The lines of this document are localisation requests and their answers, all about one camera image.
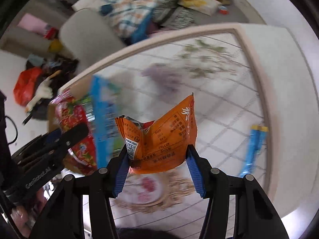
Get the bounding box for blue stick sachets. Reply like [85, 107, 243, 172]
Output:
[239, 125, 268, 177]

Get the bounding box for grey chair with clutter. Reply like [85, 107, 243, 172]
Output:
[179, 0, 250, 25]

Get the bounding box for red snack packet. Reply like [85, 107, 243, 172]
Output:
[47, 90, 97, 175]

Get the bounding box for cardboard box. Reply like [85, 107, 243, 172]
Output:
[47, 74, 126, 177]

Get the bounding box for orange snack packet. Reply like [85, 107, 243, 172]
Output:
[115, 94, 197, 174]

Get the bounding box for white goose plush toy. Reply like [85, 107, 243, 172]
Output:
[25, 70, 62, 113]

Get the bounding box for white tissue package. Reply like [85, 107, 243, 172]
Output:
[178, 0, 222, 16]

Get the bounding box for plaid blanket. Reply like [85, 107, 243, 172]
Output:
[99, 0, 164, 44]

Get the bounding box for orange plastic bag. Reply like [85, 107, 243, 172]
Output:
[13, 67, 43, 106]

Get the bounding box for zebra pattern bag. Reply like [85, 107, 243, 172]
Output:
[151, 0, 194, 30]

